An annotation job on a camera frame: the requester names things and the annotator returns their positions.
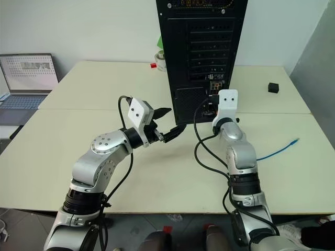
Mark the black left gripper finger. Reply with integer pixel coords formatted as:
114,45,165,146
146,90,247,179
162,124,187,143
152,106,172,121

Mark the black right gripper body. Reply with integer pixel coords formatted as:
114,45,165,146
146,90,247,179
206,103,219,116

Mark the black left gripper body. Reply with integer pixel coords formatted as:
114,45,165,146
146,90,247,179
144,120,165,145

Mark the black computer tower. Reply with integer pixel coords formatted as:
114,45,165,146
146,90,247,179
155,0,249,125

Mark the white tape roll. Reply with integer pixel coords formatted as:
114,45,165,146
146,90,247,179
153,50,167,72

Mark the grey partition panel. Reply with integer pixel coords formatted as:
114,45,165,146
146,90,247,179
288,18,335,116

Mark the grey open laptop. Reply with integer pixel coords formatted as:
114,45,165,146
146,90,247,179
0,53,59,126

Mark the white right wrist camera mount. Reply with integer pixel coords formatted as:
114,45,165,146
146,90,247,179
212,89,239,127

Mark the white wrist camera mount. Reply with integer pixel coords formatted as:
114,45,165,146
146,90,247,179
212,89,239,127
127,97,155,147

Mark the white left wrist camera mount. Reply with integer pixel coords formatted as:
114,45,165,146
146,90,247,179
127,97,155,147

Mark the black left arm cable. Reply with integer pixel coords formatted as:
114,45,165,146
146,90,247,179
86,95,135,251

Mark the blue ethernet cable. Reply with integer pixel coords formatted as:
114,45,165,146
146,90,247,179
255,138,300,161

